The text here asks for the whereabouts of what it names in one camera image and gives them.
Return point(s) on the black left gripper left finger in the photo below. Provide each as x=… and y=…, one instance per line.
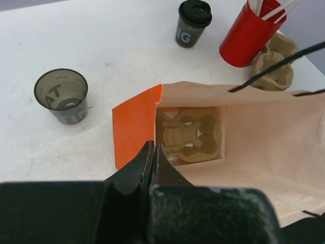
x=132, y=176

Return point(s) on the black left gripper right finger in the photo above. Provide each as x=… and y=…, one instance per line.
x=162, y=173

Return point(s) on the dark coffee cup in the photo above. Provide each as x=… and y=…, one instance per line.
x=64, y=93
x=187, y=36

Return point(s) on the orange paper bag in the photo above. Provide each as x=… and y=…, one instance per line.
x=271, y=140

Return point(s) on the black cup lid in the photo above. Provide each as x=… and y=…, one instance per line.
x=195, y=13

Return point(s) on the red straw holder cup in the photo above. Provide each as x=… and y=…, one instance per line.
x=247, y=36

